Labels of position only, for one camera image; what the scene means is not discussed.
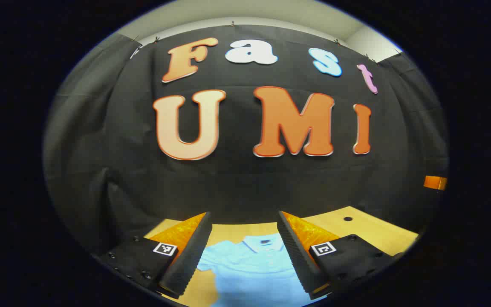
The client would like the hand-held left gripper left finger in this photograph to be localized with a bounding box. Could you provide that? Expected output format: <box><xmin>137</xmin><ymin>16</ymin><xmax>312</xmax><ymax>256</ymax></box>
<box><xmin>98</xmin><ymin>211</ymin><xmax>213</xmax><ymax>299</ymax></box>

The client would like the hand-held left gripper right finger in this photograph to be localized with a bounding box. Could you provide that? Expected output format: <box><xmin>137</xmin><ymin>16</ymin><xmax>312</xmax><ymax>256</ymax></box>
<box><xmin>277</xmin><ymin>210</ymin><xmax>404</xmax><ymax>300</ymax></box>

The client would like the light blue T-shirt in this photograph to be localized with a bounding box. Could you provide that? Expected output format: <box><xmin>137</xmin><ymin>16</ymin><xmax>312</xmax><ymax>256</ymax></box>
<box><xmin>196</xmin><ymin>233</ymin><xmax>327</xmax><ymax>307</ymax></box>

